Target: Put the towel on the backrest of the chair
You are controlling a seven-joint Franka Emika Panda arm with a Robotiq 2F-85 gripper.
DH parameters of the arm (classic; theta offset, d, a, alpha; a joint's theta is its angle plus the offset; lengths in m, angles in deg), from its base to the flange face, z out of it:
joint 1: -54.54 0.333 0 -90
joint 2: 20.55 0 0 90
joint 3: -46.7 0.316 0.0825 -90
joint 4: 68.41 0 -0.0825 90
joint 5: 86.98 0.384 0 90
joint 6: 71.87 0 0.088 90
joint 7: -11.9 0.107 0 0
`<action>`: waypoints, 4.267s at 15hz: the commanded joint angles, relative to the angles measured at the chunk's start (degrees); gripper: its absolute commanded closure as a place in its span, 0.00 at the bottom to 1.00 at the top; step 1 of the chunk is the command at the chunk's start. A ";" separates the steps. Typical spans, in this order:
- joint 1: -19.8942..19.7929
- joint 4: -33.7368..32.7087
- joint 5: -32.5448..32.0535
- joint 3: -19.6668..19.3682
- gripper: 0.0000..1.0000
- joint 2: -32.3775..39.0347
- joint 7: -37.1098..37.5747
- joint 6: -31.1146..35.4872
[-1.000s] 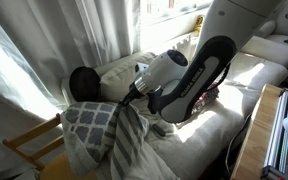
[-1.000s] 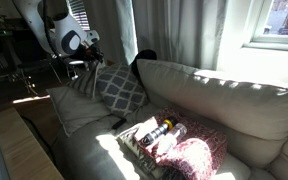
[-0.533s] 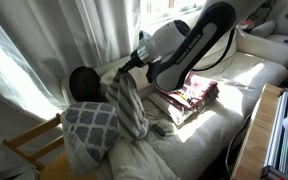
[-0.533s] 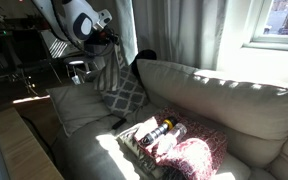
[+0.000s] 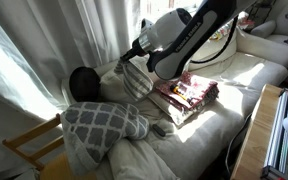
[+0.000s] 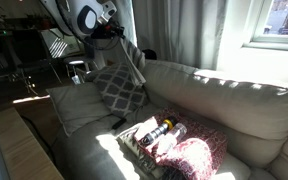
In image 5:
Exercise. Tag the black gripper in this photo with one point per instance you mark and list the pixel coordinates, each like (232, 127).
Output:
(130, 54)

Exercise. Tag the blue white striped towel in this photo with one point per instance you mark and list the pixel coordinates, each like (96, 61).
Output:
(135, 83)

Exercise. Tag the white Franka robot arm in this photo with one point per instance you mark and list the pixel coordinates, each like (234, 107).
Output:
(190, 33)

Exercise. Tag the wooden chair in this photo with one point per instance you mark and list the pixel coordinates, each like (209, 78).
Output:
(30, 138)

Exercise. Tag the cream rectangular pillow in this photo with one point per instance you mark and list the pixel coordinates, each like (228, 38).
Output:
(112, 86)

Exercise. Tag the black round cushion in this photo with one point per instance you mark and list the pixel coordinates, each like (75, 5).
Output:
(84, 83)

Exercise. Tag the red floral folded cloth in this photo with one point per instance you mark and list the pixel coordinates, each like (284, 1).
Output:
(200, 88)

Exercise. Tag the white curtain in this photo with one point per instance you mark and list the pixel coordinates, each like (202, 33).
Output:
(50, 40)

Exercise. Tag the black remote control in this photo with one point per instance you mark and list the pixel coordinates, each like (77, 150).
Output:
(158, 130)

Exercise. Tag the grey white lattice pillow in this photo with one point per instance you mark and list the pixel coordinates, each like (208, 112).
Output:
(94, 130)

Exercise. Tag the colourful printed cushion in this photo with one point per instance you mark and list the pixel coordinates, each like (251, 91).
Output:
(224, 31)

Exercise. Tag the beige fabric sofa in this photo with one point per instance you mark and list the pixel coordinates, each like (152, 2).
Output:
(217, 126)

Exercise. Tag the light wooden table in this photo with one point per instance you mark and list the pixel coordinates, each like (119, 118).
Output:
(254, 140)

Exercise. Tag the grey armchair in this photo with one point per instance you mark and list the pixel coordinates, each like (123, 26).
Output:
(284, 33)

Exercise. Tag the aluminium rail frame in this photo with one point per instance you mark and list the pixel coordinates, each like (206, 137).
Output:
(280, 133)

